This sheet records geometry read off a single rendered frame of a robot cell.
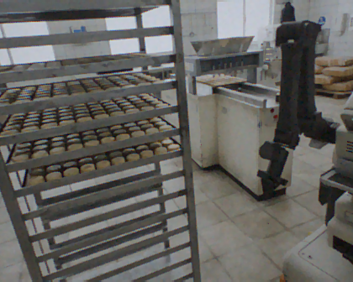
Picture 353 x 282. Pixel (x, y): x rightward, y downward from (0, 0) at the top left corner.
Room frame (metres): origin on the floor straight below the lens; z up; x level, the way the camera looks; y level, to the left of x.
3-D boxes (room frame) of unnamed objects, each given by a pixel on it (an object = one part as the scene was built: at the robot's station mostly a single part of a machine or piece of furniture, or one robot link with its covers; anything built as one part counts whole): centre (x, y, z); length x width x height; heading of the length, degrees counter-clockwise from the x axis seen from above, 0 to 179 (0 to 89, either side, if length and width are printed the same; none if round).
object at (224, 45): (2.85, -0.51, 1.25); 0.56 x 0.29 x 0.14; 108
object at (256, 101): (2.91, -0.34, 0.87); 2.01 x 0.03 x 0.07; 18
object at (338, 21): (6.56, -3.28, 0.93); 0.99 x 0.38 x 1.09; 21
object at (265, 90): (3.00, -0.61, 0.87); 2.01 x 0.03 x 0.07; 18
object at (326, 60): (5.62, -3.20, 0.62); 0.72 x 0.42 x 0.17; 27
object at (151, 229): (1.28, 0.41, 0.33); 0.64 x 0.03 x 0.03; 111
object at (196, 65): (2.85, -0.51, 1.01); 0.72 x 0.33 x 0.34; 108
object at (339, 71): (5.39, -3.25, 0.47); 0.72 x 0.42 x 0.17; 116
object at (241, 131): (2.37, -0.67, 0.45); 0.70 x 0.34 x 0.90; 18
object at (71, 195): (1.28, 0.41, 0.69); 0.64 x 0.03 x 0.03; 111
